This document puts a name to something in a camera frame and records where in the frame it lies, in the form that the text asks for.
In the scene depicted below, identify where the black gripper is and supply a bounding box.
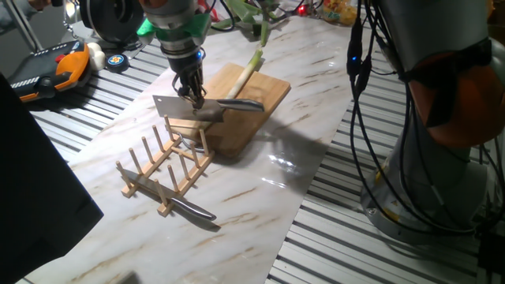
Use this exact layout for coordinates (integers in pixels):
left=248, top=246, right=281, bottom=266
left=169, top=53, right=206, bottom=110

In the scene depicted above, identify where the steel cleaver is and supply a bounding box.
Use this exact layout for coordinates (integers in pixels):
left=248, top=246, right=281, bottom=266
left=152, top=94, right=265, bottom=123

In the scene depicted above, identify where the bag of green scallions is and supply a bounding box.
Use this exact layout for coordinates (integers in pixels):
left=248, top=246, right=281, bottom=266
left=212, top=0, right=285, bottom=47

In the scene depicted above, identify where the wooden cutting board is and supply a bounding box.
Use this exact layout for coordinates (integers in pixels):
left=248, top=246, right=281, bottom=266
left=169, top=62, right=292, bottom=159

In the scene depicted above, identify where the wooden peg knife rack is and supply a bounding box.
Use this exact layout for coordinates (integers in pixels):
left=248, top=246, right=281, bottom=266
left=115, top=114, right=216, bottom=218

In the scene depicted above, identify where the white rounded object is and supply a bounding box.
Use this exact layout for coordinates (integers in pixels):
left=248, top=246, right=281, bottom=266
left=86, top=42, right=107, bottom=72

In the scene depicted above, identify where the black round spool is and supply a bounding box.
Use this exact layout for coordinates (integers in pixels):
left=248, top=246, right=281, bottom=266
left=78, top=0, right=145, bottom=44

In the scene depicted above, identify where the pointed steel kitchen knife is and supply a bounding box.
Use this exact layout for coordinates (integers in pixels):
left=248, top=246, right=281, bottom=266
left=124, top=169, right=217, bottom=222

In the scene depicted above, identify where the white marble pattern mat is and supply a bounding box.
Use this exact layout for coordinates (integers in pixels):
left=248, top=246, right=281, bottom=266
left=15, top=15, right=354, bottom=284

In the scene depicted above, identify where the black orange teach pendant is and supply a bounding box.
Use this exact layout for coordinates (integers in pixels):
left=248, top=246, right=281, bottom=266
left=7, top=39, right=94, bottom=103

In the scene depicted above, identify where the yellow snack bag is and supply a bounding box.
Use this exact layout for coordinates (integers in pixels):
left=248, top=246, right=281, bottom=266
left=321, top=0, right=358, bottom=27

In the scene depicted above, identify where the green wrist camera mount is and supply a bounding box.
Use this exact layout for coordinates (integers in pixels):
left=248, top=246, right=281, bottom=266
left=137, top=13, right=212, bottom=43

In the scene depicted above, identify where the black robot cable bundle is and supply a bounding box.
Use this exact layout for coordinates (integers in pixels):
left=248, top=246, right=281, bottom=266
left=346, top=0, right=505, bottom=237

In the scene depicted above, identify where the upright aluminium post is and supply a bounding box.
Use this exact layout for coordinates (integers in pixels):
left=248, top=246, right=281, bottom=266
left=3, top=0, right=44, bottom=52

